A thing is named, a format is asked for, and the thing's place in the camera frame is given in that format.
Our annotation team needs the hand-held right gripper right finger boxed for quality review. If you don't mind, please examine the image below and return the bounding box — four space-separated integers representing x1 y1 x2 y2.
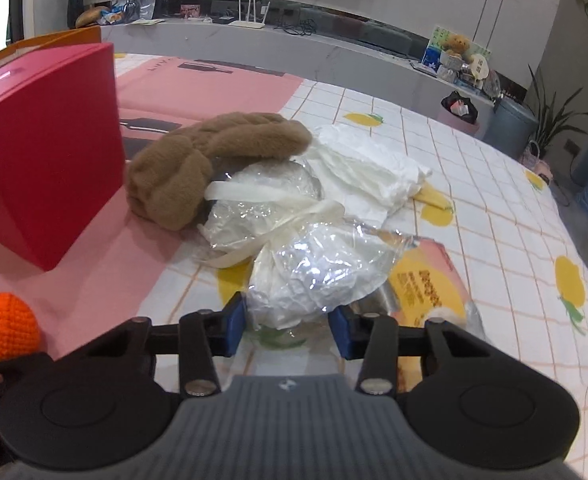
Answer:
328 305 496 397

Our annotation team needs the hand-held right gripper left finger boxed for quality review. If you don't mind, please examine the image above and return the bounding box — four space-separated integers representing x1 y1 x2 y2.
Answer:
58 291 247 401

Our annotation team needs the orange crocheted toy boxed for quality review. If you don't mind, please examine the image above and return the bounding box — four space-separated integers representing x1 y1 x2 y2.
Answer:
0 292 42 367

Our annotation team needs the clear plastic white cloth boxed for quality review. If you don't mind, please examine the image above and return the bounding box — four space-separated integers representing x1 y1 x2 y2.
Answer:
246 219 417 332
196 159 325 252

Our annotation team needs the yellow and pink packet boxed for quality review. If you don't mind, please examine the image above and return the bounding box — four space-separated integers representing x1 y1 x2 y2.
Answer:
384 237 486 342

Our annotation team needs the brown plush hat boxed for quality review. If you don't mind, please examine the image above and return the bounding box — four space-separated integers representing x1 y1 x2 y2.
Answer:
124 112 315 232

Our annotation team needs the white tissue paper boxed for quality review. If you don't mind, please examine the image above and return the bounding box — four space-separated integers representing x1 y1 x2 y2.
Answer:
306 124 433 222

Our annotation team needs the red box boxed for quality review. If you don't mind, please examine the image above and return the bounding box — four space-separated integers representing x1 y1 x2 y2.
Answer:
0 42 126 272

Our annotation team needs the pink trash bin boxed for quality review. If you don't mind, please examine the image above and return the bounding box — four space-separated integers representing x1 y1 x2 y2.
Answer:
436 90 481 136

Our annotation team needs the small pink basket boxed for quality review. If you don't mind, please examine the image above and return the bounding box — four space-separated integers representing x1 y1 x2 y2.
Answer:
521 140 554 181

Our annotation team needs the grey trash bin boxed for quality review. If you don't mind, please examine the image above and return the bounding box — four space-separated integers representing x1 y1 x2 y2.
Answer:
482 95 540 160

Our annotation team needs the grey marble television cabinet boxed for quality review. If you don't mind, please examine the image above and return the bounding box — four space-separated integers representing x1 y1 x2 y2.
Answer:
100 0 526 137

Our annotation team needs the white router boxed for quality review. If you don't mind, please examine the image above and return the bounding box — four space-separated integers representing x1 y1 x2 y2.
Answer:
227 0 271 29

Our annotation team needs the tall green potted plant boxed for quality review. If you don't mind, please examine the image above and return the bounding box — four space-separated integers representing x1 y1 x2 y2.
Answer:
523 62 588 152

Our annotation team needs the brown teddy bear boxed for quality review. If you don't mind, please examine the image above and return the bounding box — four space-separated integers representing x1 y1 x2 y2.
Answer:
443 33 473 59

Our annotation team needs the orange bread shaped toy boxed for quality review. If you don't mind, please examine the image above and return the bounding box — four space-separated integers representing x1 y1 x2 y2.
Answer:
74 5 111 29

